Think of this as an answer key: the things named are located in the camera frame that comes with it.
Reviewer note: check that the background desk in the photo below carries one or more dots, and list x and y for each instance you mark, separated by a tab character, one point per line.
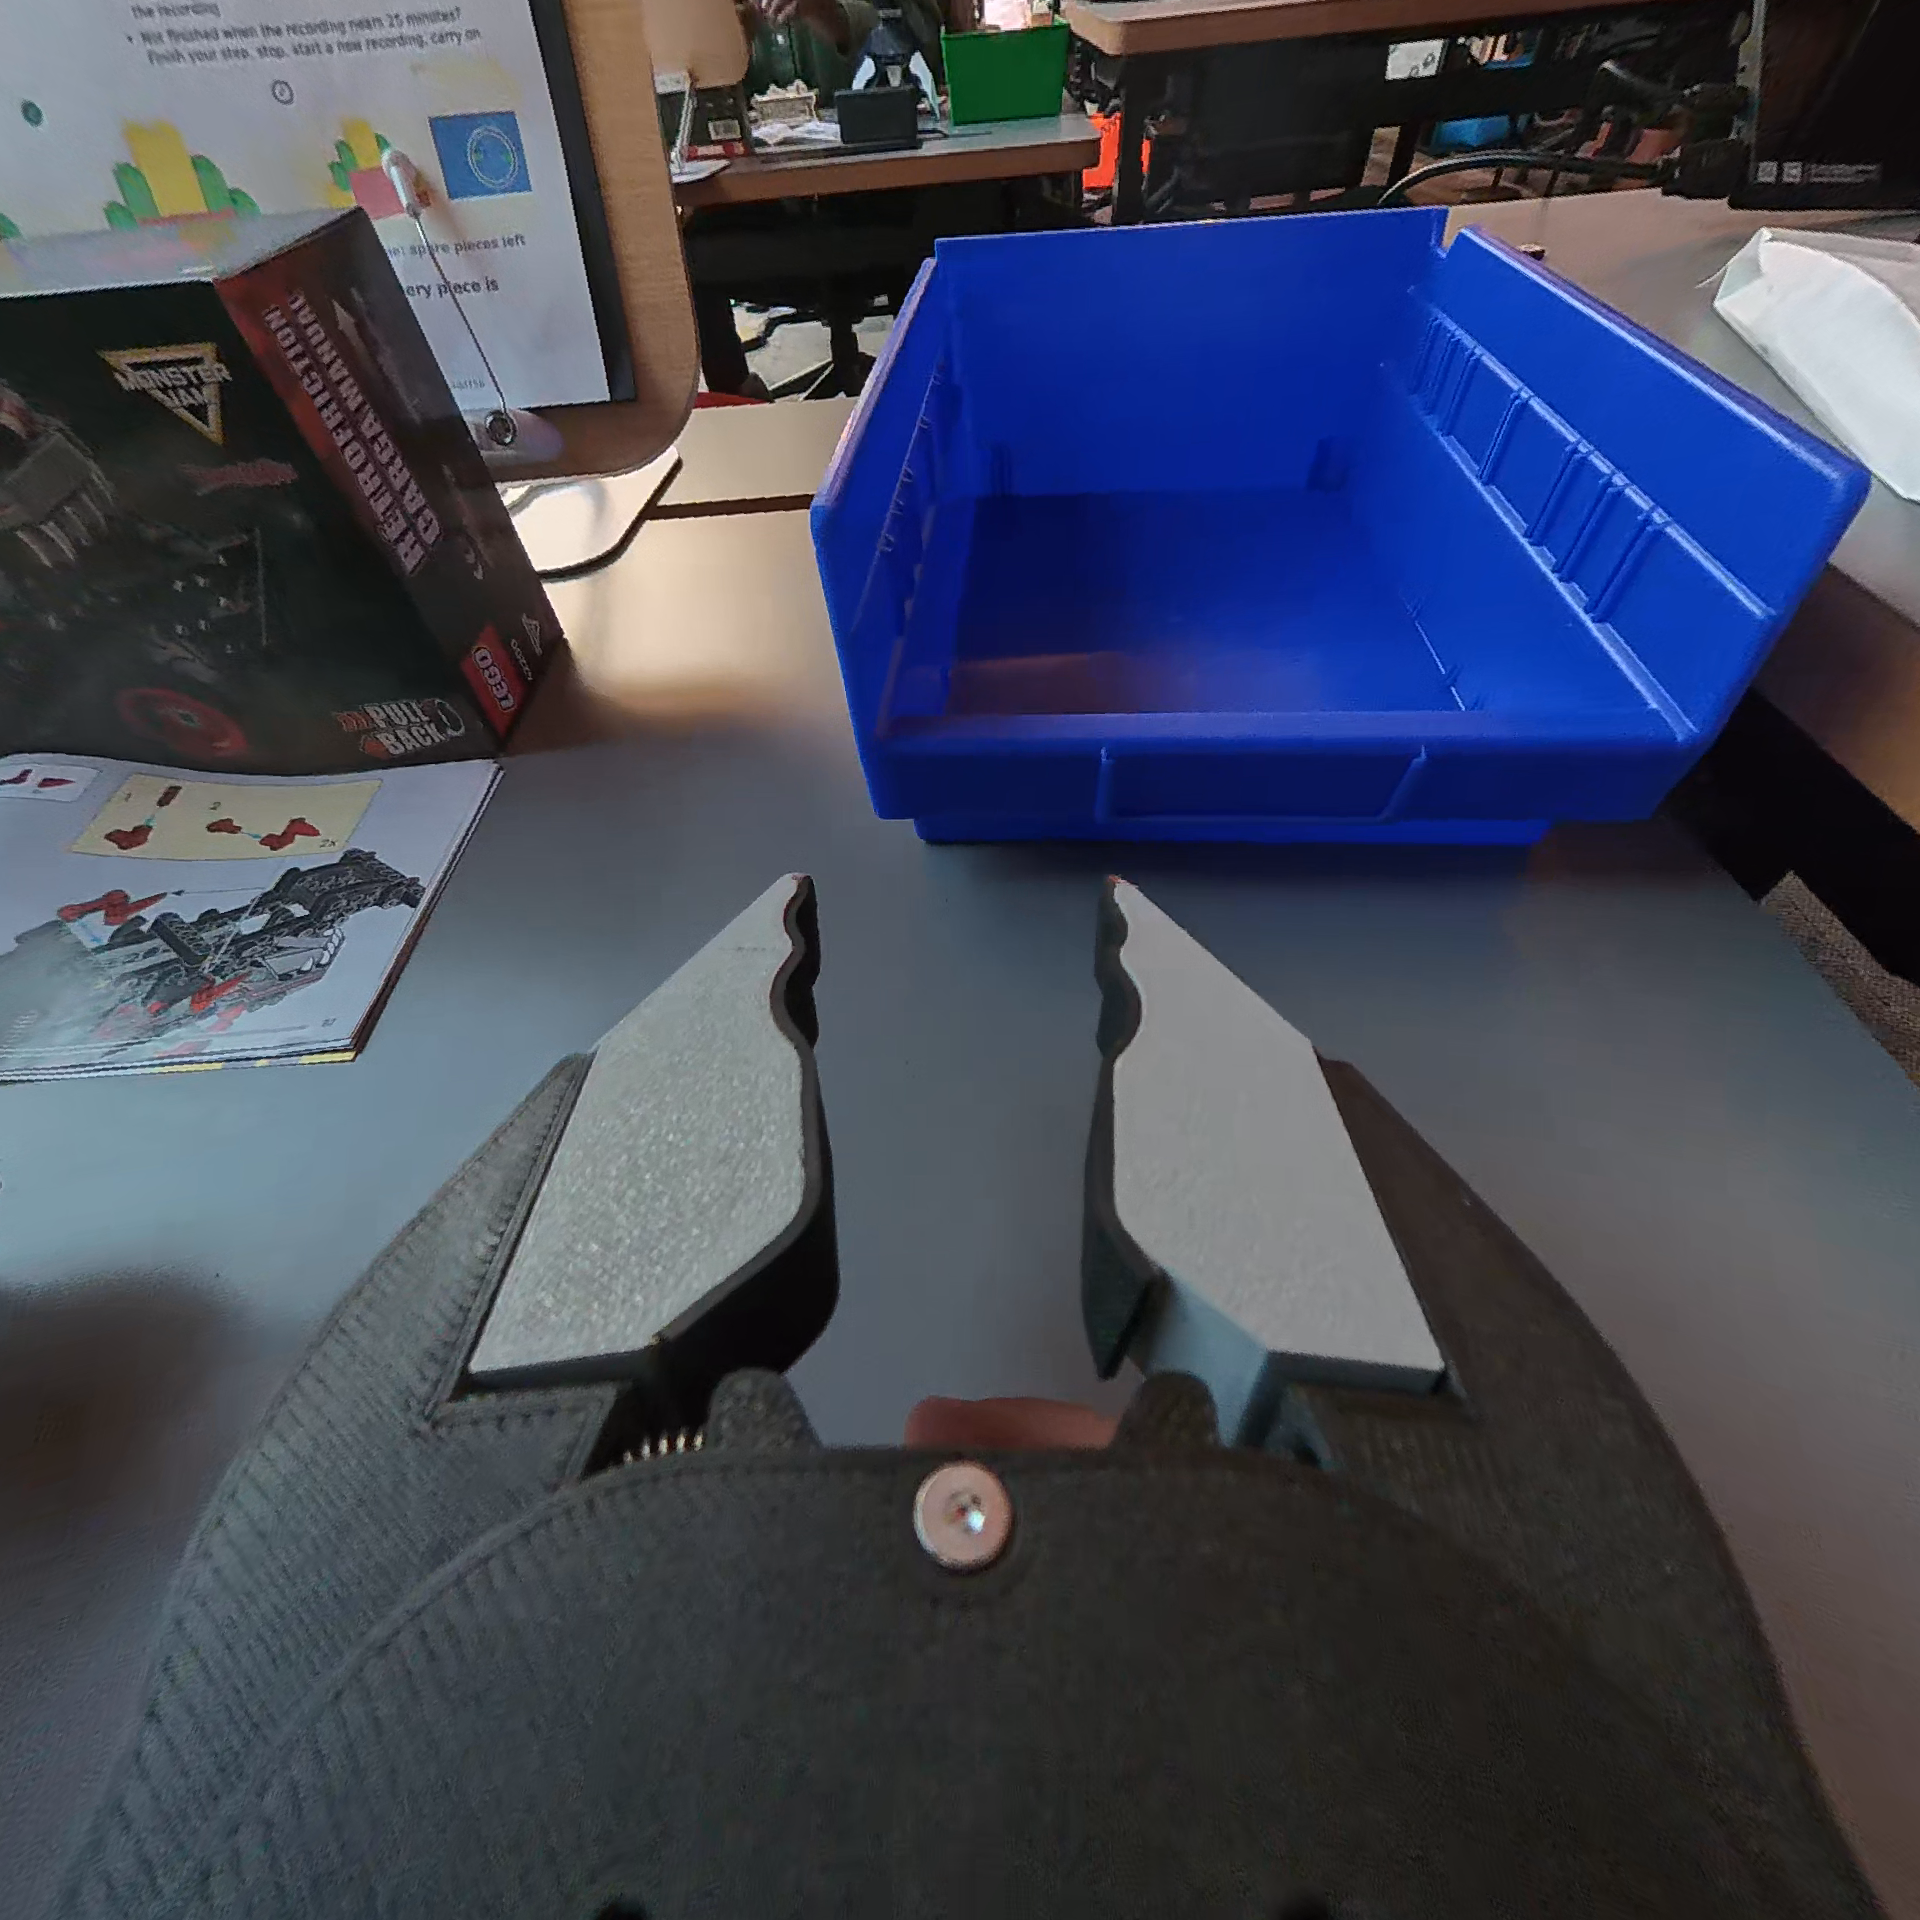
898	163

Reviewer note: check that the blue plastic storage bin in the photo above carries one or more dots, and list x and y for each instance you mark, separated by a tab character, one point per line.
1200	631

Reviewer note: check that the small green bin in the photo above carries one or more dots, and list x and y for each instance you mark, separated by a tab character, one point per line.
1003	75

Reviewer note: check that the white plastic bag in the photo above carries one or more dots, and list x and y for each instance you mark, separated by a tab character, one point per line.
1828	347

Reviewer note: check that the black cardboard box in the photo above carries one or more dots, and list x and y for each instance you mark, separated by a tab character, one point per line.
1828	106

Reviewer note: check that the thin metal rod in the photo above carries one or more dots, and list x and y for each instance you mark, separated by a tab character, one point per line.
453	298

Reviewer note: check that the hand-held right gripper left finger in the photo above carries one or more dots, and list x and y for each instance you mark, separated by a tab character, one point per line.
663	1168

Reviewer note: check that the lego instruction booklet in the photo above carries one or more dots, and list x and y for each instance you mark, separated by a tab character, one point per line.
225	897

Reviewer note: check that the computer monitor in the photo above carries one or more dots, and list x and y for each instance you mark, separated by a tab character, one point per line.
266	90

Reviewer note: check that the dark lego set box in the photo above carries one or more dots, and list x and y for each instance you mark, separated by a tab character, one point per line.
266	494

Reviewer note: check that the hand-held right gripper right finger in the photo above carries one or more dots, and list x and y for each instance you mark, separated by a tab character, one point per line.
1245	1168

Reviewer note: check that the small black box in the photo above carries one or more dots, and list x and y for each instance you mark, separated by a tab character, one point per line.
875	118

